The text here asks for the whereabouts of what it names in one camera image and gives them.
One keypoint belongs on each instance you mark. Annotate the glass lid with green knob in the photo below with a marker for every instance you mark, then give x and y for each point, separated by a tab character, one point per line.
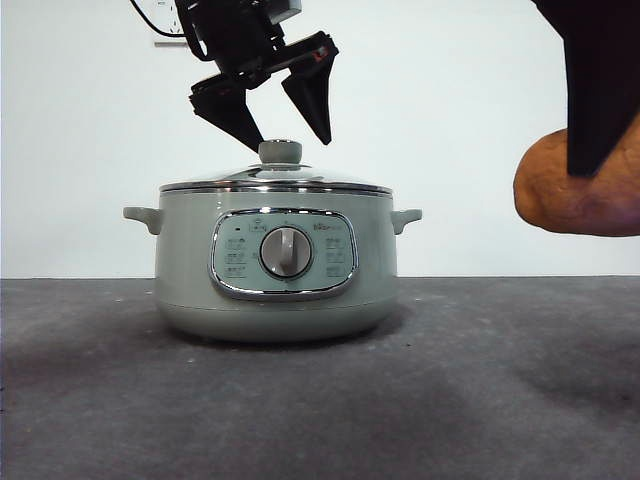
280	154

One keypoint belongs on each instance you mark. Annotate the pale green electric cooking pot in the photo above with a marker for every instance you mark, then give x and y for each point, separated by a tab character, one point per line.
187	280

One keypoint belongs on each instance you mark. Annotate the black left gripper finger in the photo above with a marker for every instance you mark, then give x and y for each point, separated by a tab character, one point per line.
227	107
314	95

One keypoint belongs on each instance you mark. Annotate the brown potato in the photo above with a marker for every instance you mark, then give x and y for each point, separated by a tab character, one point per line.
550	200

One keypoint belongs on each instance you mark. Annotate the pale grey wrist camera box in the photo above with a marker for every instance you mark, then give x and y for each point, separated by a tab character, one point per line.
286	9

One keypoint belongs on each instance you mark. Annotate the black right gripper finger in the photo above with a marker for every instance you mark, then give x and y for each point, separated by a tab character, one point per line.
595	90

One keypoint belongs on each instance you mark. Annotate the white wall socket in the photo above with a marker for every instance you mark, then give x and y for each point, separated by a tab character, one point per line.
162	20

